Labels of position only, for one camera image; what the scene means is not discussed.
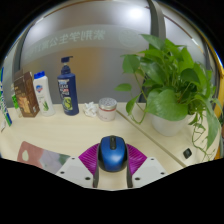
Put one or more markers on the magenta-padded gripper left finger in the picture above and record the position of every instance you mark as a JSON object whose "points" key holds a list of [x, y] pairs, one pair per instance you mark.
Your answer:
{"points": [[87, 160]]}

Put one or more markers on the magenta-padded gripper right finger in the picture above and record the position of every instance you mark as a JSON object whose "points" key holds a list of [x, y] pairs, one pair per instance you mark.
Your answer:
{"points": [[136, 159]]}

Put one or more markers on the blue and black computer mouse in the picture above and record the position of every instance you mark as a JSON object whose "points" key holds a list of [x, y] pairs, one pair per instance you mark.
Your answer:
{"points": [[112, 154]]}

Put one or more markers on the floral pastel mouse pad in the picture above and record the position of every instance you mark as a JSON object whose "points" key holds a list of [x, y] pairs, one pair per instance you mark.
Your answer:
{"points": [[40, 157]]}

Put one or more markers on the crumpled white tissue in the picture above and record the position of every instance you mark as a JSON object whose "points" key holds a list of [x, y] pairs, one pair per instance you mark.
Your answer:
{"points": [[90, 109]]}

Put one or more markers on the small black desk socket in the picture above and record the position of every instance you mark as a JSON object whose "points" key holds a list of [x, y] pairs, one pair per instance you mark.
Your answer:
{"points": [[187, 153]]}

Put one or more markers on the small white round jar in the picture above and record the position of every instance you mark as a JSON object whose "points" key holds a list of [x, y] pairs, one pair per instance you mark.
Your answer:
{"points": [[107, 110]]}

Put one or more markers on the green potted plant white pot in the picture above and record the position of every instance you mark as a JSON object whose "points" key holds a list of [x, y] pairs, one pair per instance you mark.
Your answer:
{"points": [[166, 100]]}

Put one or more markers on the dark blue pump bottle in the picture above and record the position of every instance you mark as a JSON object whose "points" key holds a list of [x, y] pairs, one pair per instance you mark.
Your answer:
{"points": [[68, 93]]}

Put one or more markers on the white bottle blue cap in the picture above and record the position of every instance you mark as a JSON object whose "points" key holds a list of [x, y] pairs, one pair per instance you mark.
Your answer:
{"points": [[44, 96]]}

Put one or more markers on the brown cardboard box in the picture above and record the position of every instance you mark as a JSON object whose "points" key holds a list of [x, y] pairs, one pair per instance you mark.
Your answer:
{"points": [[26, 96]]}

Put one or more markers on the small green clear bottle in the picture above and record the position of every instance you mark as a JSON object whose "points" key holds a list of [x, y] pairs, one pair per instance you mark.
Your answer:
{"points": [[15, 101]]}

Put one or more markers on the white green blue tube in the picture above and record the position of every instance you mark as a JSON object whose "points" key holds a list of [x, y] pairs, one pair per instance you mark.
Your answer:
{"points": [[4, 103]]}

